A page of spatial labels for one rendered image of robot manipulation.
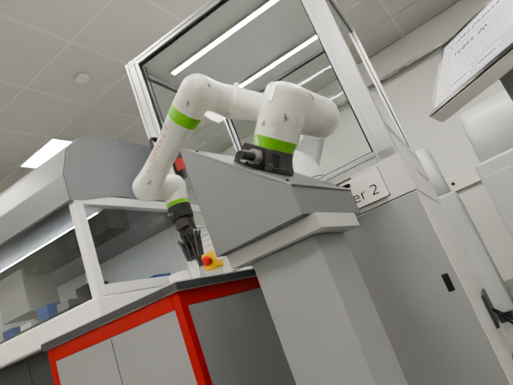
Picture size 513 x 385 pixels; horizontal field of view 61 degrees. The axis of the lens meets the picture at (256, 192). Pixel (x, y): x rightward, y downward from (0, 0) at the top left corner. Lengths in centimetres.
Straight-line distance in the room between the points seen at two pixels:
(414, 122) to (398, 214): 340
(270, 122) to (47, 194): 136
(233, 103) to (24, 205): 127
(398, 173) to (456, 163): 322
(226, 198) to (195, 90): 50
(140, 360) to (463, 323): 103
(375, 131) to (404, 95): 340
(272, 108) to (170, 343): 72
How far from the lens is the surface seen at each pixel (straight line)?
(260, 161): 115
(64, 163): 226
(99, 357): 155
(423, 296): 164
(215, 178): 115
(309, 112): 125
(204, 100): 152
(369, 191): 164
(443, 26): 522
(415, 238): 163
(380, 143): 168
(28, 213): 239
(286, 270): 112
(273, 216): 104
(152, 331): 138
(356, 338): 108
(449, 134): 490
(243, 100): 155
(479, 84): 137
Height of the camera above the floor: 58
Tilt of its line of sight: 15 degrees up
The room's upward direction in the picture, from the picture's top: 21 degrees counter-clockwise
